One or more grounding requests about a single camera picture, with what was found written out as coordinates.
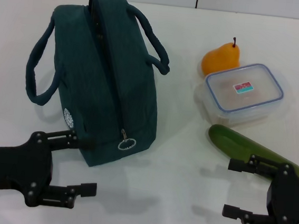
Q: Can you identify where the clear plastic box blue seal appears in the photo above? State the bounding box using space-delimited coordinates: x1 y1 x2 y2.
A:
194 57 290 131

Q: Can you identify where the green cucumber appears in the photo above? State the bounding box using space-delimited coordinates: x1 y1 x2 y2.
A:
204 123 299 184

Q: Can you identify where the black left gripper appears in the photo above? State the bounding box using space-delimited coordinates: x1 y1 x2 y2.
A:
0 123 102 213

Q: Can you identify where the orange yellow pear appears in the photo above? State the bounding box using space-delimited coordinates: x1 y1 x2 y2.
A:
200 34 243 79

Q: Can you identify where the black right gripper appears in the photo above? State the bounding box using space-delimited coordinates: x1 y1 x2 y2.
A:
220 151 299 224

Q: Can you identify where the dark teal lunch bag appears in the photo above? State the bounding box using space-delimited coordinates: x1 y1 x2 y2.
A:
17 0 177 174

